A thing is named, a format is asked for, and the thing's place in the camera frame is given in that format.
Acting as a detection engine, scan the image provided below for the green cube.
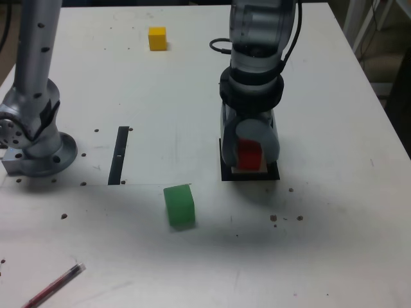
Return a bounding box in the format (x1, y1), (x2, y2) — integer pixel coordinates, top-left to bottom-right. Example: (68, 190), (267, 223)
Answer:
(162, 184), (196, 230)

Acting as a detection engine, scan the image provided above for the yellow cube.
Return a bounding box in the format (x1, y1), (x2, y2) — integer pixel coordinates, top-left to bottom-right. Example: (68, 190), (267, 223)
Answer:
(148, 26), (168, 51)

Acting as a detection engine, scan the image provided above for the white metal rack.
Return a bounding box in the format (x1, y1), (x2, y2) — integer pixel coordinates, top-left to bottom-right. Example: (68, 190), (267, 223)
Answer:
(342, 0), (411, 57)

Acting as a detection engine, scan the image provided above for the red pen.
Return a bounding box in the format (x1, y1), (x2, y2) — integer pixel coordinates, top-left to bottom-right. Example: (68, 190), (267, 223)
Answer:
(21, 262), (87, 308)

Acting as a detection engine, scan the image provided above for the red cube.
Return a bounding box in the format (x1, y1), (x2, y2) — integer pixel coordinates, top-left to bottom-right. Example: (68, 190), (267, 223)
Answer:
(236, 138), (263, 171)

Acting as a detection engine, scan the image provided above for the black bulky background object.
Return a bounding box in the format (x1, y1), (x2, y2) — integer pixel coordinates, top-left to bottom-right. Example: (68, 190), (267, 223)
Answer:
(384, 53), (411, 155)

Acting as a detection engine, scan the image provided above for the black tape square outline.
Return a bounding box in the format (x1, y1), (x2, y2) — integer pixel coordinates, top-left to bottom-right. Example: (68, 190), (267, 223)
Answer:
(218, 137), (281, 182)

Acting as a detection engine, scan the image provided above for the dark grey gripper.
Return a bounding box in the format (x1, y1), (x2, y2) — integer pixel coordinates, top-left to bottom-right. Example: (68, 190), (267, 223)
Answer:
(220, 101), (281, 168)

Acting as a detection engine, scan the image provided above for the black tape strip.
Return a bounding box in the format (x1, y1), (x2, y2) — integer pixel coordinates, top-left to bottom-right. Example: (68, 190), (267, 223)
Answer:
(108, 126), (130, 186)

